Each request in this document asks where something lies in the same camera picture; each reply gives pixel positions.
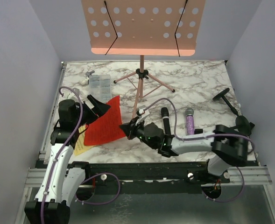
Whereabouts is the pink music stand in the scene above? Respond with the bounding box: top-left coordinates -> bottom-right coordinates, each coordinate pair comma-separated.
80,0 -> 206,119

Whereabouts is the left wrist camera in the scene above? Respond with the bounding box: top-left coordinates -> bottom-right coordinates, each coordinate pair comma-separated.
65,88 -> 80,101

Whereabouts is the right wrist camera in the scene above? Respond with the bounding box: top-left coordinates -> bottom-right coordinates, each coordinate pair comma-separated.
136,108 -> 150,123

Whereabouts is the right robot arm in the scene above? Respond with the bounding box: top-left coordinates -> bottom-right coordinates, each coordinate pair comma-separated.
120,117 -> 250,183

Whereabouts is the black microphone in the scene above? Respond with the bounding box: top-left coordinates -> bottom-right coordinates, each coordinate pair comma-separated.
161,107 -> 171,135

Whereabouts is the clear plastic parts box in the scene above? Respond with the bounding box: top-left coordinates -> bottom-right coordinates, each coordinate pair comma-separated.
89,75 -> 112,103

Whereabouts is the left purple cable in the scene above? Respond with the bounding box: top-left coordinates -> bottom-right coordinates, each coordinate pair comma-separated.
40,86 -> 121,224

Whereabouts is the purple glitter microphone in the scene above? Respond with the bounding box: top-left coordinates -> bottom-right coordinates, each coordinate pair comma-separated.
185,108 -> 195,135

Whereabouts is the yellow sheet music page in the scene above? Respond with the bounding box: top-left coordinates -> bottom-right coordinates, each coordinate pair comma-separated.
74,125 -> 91,156

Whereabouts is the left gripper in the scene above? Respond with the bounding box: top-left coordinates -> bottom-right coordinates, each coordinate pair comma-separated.
74,95 -> 111,127

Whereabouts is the red sheet music page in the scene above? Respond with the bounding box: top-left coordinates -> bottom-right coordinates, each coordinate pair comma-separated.
84,96 -> 126,146

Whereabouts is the black microphone stand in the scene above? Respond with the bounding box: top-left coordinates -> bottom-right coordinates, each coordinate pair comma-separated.
212,88 -> 255,137

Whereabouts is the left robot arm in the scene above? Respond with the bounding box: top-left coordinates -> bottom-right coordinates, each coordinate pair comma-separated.
24,95 -> 110,224

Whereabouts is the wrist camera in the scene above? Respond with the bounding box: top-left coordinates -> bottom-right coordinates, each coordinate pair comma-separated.
136,108 -> 150,123
65,88 -> 80,101

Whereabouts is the aluminium frame rail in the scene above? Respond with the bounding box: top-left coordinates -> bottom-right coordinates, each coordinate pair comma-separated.
25,161 -> 272,196

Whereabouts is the white and grey small fitting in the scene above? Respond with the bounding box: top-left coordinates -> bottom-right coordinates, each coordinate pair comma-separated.
79,70 -> 95,86

